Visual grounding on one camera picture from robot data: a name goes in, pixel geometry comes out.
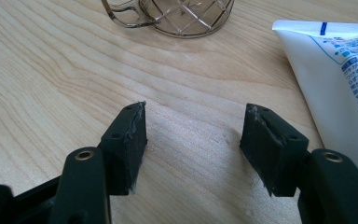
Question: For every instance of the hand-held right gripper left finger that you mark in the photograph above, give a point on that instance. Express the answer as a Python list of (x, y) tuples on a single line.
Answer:
[(122, 155)]

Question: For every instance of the clear faceted glass cup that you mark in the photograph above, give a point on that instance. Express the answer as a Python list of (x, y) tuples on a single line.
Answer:
[(183, 18)]

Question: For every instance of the white toothpaste tube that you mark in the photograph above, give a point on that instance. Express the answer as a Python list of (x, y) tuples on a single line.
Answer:
[(329, 93)]

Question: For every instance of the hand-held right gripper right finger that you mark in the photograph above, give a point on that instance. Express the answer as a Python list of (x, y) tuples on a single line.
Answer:
[(270, 155)]

